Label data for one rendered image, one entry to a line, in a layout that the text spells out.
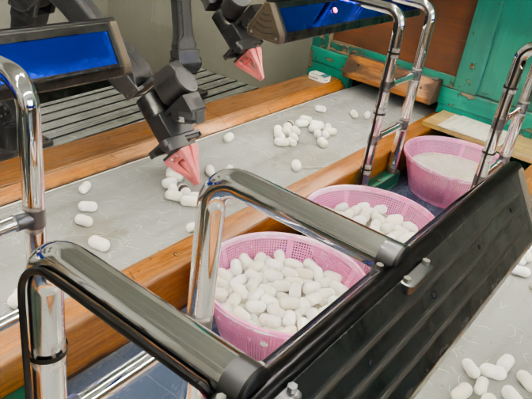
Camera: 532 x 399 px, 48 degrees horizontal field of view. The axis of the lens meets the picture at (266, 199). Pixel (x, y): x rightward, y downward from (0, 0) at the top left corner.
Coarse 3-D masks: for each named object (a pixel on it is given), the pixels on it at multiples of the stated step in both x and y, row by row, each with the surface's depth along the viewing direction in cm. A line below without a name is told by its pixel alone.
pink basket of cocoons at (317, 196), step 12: (324, 192) 122; (336, 192) 124; (348, 192) 125; (360, 192) 126; (372, 192) 126; (384, 192) 125; (324, 204) 123; (336, 204) 125; (372, 204) 126; (384, 204) 125; (396, 204) 124; (408, 204) 123; (408, 216) 123; (432, 216) 118; (420, 228) 120; (360, 264) 105
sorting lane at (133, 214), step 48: (336, 96) 186; (240, 144) 144; (336, 144) 151; (48, 192) 112; (96, 192) 115; (144, 192) 117; (0, 240) 97; (48, 240) 99; (144, 240) 103; (0, 288) 87
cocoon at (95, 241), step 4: (92, 236) 98; (96, 236) 98; (92, 240) 97; (96, 240) 97; (100, 240) 97; (104, 240) 97; (92, 244) 97; (96, 244) 97; (100, 244) 97; (104, 244) 97; (108, 244) 98; (96, 248) 97; (100, 248) 97; (104, 248) 97; (108, 248) 98
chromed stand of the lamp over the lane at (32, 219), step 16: (0, 64) 58; (16, 64) 58; (0, 80) 59; (16, 80) 57; (16, 96) 57; (32, 96) 58; (16, 112) 58; (32, 112) 58; (32, 128) 59; (32, 144) 60; (32, 160) 60; (32, 176) 61; (32, 192) 62; (32, 208) 63; (0, 224) 61; (16, 224) 62; (32, 224) 64; (32, 240) 65; (0, 320) 66; (16, 320) 67
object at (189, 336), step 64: (256, 192) 43; (64, 256) 32; (192, 256) 49; (384, 256) 38; (64, 320) 38; (128, 320) 30; (192, 320) 29; (64, 384) 40; (192, 384) 27; (256, 384) 27
